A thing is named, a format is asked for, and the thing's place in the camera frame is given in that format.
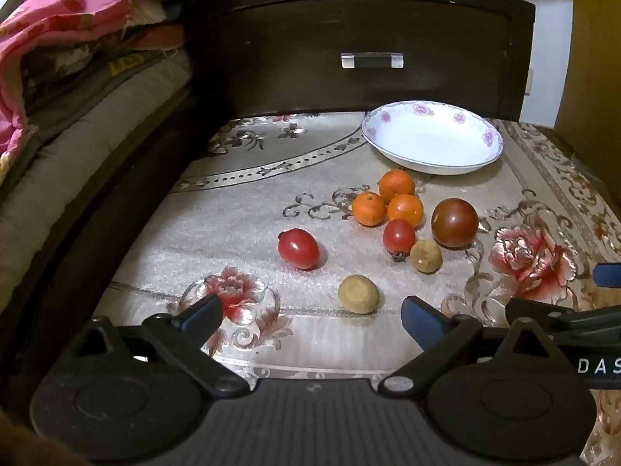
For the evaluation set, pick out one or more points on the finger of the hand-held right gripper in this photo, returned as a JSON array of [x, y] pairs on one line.
[[567, 323], [609, 275]]

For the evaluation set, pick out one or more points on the dark wooden nightstand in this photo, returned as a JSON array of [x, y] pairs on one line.
[[291, 48]]

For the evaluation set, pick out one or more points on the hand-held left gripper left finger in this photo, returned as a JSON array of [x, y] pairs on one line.
[[206, 311]]

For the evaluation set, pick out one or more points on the pink floral blanket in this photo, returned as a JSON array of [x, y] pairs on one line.
[[53, 34]]

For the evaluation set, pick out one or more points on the large dark red tomato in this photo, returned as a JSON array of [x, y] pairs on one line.
[[454, 223]]

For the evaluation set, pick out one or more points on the brown longan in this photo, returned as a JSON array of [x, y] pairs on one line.
[[358, 293], [426, 256]]

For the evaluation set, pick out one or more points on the floral table mat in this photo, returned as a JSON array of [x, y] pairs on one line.
[[252, 213]]

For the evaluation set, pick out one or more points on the orange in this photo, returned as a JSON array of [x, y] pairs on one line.
[[397, 185], [369, 208], [406, 211]]

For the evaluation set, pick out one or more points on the wall socket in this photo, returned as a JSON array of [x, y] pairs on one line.
[[530, 81]]

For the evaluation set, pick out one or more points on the white floral plate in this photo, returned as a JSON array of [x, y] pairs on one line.
[[432, 141]]

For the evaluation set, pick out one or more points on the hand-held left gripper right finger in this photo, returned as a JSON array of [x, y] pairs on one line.
[[421, 319]]

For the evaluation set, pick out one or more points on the grey mattress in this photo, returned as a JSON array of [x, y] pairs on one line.
[[82, 131]]

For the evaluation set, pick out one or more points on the red cherry tomato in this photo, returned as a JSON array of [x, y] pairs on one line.
[[299, 248], [399, 237]]

